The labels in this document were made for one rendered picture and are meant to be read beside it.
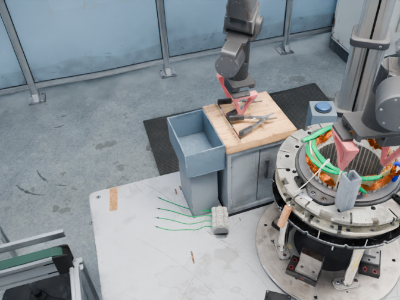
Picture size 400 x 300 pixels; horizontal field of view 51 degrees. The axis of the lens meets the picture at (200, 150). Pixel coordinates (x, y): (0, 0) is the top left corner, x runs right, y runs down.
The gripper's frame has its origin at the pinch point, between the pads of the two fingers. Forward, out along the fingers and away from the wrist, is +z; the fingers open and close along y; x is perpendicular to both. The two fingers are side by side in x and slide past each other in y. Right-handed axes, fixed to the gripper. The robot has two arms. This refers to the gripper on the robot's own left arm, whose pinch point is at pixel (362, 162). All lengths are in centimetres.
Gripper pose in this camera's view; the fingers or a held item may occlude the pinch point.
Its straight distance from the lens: 80.5
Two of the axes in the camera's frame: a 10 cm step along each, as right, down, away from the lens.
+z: -0.4, 7.6, 6.5
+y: 9.8, -0.8, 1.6
